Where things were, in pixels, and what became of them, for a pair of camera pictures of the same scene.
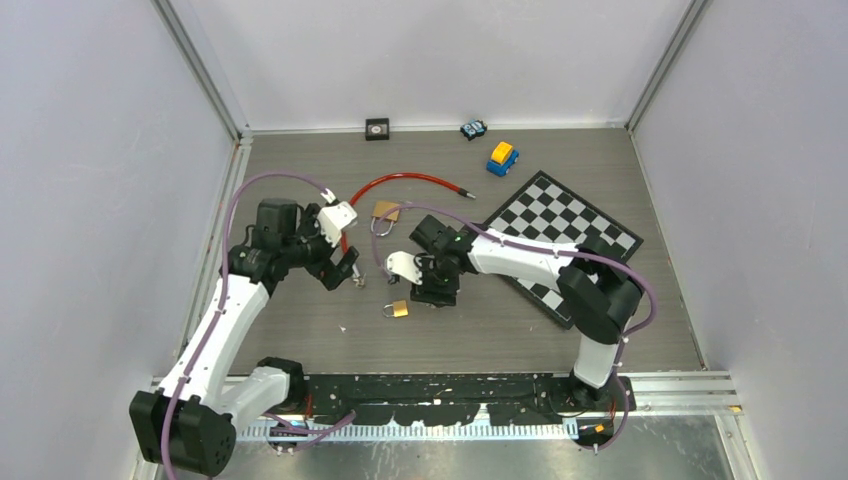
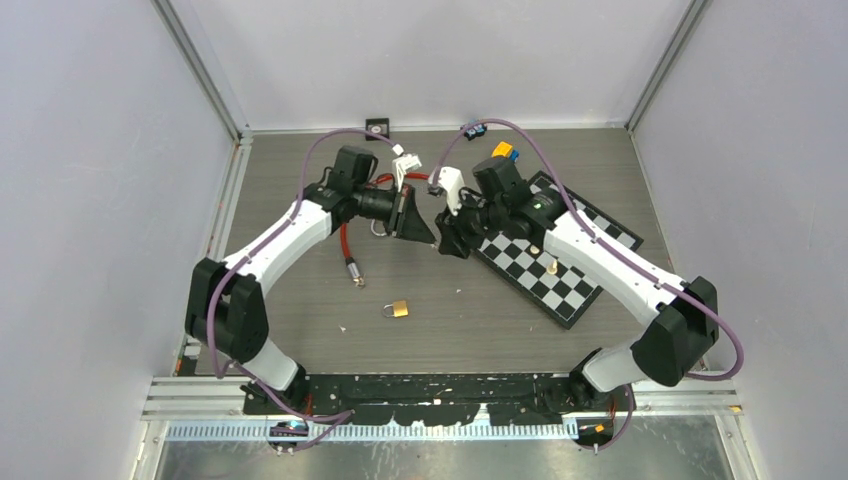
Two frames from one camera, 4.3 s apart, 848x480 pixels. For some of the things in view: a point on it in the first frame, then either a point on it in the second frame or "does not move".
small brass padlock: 400,309 does not move
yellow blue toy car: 503,157 does not move
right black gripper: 428,293 → 453,230
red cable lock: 357,277 does not move
